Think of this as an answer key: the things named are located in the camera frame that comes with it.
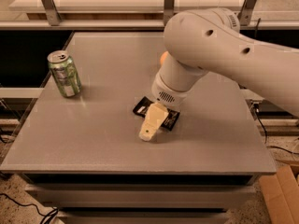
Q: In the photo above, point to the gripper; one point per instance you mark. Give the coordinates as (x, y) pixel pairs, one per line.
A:
(167, 92)

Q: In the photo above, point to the black rxbar chocolate wrapper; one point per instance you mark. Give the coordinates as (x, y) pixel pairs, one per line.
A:
(142, 107)

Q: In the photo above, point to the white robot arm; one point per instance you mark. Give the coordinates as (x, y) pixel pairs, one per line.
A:
(208, 40)

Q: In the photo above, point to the orange fruit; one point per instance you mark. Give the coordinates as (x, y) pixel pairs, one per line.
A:
(163, 57)

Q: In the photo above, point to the grey table drawer base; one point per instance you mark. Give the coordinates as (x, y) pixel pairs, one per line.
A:
(141, 198)

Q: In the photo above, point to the green soda can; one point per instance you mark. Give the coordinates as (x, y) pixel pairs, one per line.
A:
(64, 72)

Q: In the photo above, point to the cardboard box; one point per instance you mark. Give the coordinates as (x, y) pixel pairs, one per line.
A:
(281, 195)

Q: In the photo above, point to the metal window frame rail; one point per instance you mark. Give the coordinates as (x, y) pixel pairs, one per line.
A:
(263, 14)

